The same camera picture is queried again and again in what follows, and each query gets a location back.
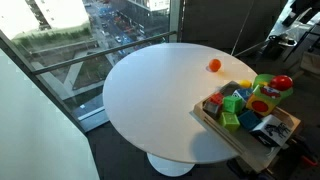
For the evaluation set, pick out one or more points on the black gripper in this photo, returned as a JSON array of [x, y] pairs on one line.
[[300, 10]]

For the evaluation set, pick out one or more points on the orange toy orange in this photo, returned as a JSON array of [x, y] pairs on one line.
[[215, 65]]

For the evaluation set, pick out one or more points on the red toy tomato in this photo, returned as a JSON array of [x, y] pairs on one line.
[[281, 82]]

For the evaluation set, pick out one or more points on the green plastic bowl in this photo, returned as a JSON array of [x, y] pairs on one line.
[[261, 79]]

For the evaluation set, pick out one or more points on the yellow toy lemon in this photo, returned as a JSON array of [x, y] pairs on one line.
[[245, 83]]

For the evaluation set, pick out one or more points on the green toy block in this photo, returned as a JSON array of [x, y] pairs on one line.
[[232, 104], [229, 121]]

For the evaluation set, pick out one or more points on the teal toy block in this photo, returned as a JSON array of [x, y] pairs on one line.
[[249, 120]]

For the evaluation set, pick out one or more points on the red toy block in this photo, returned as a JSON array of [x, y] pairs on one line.
[[216, 98]]

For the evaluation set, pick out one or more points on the grey toy block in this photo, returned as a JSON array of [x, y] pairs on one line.
[[211, 109]]

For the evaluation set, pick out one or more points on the beige cardboard box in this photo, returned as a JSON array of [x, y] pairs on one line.
[[310, 62]]

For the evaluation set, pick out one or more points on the blue picture block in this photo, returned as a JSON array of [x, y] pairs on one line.
[[243, 93]]

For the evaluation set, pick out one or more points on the large multicolour picture cube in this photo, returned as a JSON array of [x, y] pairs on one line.
[[260, 106]]

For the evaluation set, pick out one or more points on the white cube with zebra print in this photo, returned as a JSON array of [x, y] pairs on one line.
[[271, 130]]

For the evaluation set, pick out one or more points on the black robot mounting stand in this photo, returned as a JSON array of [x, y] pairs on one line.
[[296, 143]]

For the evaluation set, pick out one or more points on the wooden tray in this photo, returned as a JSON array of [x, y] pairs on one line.
[[246, 143]]

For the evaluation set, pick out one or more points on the metal window railing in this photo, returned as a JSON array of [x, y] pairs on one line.
[[100, 53]]

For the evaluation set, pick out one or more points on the dark window frame post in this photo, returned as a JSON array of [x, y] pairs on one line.
[[176, 20]]

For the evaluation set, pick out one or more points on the white table pedestal base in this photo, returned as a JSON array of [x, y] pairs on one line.
[[170, 168]]

